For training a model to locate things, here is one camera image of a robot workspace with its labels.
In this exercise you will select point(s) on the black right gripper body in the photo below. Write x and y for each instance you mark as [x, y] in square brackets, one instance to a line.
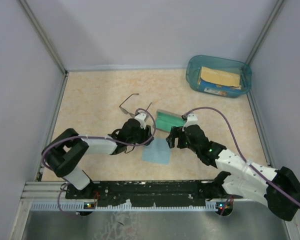
[183, 142]

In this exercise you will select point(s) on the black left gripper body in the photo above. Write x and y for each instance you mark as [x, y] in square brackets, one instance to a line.
[143, 135]

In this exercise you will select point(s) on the grey glasses case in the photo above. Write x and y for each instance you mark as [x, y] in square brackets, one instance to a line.
[165, 120]

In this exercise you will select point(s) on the blue cleaning cloth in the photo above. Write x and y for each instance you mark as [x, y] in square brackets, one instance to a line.
[157, 152]

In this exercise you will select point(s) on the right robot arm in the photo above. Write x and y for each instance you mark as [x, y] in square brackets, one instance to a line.
[277, 189]

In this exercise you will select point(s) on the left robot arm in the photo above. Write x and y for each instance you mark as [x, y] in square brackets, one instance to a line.
[63, 154]

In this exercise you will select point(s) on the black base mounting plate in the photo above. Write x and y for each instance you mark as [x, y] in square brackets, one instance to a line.
[174, 193]

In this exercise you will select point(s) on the teal plastic basin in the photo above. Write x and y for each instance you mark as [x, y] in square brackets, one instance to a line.
[197, 83]

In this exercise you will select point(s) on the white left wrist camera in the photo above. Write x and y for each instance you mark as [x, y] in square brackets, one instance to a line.
[141, 117]

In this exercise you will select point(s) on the black thin-frame glasses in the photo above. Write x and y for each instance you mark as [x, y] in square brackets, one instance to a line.
[133, 105]

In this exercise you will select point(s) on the aluminium front rail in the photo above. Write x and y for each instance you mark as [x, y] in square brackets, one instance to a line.
[48, 196]

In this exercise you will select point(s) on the right aluminium frame post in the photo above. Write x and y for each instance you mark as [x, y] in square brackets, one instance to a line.
[275, 12]

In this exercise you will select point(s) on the aluminium frame post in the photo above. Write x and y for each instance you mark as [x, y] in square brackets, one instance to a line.
[42, 34]
[275, 12]

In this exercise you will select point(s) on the left aluminium frame post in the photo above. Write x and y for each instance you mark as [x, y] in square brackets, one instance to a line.
[42, 34]

